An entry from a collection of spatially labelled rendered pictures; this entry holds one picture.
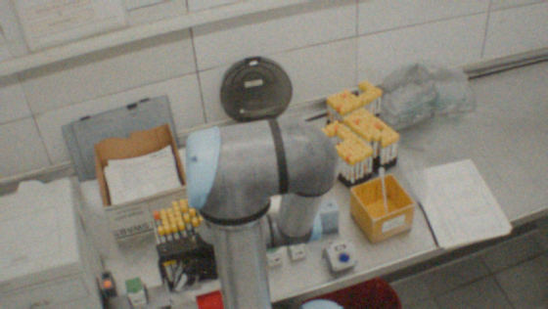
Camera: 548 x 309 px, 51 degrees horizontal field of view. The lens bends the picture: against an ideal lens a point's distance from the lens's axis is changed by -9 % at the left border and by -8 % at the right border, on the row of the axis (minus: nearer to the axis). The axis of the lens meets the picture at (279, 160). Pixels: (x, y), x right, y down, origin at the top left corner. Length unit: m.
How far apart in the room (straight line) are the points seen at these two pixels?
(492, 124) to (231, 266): 1.30
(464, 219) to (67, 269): 1.06
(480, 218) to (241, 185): 1.00
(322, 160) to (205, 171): 0.17
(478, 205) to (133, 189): 1.00
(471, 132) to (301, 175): 1.21
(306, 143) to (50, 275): 0.72
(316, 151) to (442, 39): 1.31
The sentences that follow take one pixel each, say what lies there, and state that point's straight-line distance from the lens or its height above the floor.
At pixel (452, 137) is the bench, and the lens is 2.02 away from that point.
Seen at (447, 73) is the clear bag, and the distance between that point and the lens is 2.09.
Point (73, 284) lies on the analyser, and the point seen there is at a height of 1.10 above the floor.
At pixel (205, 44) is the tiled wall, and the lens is 1.82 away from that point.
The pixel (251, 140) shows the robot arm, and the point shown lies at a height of 1.59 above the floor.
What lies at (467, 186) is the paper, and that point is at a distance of 1.84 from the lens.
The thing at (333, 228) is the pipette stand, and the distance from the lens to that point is 1.67.
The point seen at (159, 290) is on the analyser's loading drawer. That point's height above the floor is 0.92.
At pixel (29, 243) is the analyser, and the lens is 1.43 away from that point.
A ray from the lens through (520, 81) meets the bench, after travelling 2.35.
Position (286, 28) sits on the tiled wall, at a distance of 1.87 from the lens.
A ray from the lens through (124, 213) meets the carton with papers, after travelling 1.69.
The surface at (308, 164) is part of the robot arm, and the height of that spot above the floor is 1.55.
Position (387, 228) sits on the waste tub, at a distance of 1.65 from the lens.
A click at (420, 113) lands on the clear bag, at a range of 2.05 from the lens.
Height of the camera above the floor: 2.17
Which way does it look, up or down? 43 degrees down
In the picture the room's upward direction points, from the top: 4 degrees counter-clockwise
